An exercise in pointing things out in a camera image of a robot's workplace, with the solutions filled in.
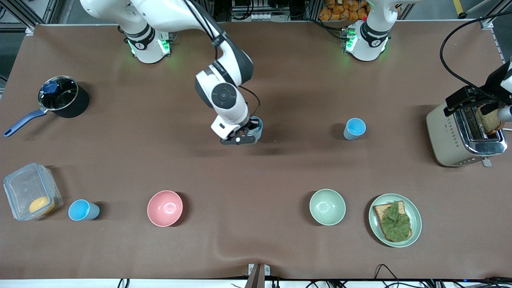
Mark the blue plastic cup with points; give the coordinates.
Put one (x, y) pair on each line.
(259, 134)
(82, 210)
(354, 128)

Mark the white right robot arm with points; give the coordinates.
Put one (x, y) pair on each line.
(224, 96)

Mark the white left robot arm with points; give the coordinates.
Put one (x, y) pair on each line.
(370, 40)

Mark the brown bread slice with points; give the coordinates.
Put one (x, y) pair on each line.
(490, 124)

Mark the brown table cover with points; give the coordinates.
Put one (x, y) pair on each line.
(256, 180)

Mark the cream and chrome toaster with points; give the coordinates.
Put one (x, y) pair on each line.
(448, 140)

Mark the pink bowl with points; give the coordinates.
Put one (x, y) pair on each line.
(164, 208)

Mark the pale green bowl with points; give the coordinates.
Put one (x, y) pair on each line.
(327, 207)

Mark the bag of orange buns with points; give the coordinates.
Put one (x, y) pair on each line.
(340, 12)

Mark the pale green plate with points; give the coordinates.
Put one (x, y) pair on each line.
(414, 232)

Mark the green lettuce leaf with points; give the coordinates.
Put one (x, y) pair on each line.
(396, 224)

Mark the toast slice under lettuce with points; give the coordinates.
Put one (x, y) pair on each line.
(380, 210)

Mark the glass lid with blue knob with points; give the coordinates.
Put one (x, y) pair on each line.
(60, 94)

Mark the yellow round food piece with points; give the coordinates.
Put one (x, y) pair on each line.
(42, 205)

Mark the clear plastic storage container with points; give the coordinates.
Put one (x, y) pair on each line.
(24, 188)

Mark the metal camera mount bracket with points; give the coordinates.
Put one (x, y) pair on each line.
(258, 276)

